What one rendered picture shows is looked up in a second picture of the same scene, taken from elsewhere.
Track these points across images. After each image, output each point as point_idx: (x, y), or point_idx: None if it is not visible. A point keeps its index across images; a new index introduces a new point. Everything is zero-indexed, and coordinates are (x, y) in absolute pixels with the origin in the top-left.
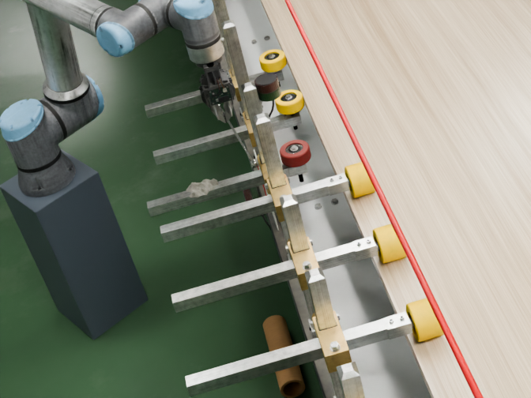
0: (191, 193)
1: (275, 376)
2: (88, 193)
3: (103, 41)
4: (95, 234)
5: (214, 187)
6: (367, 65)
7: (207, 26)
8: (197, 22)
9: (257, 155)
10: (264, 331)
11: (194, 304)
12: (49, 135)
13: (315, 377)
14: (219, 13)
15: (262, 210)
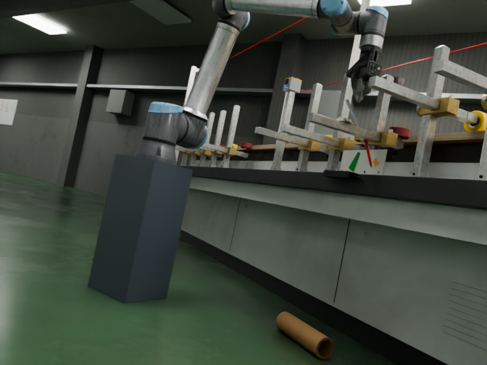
0: (341, 119)
1: (297, 347)
2: (182, 179)
3: (326, 1)
4: (170, 212)
5: (354, 124)
6: None
7: (385, 24)
8: (383, 17)
9: (331, 167)
10: (279, 320)
11: (455, 72)
12: (180, 125)
13: (332, 354)
14: (316, 97)
15: (433, 103)
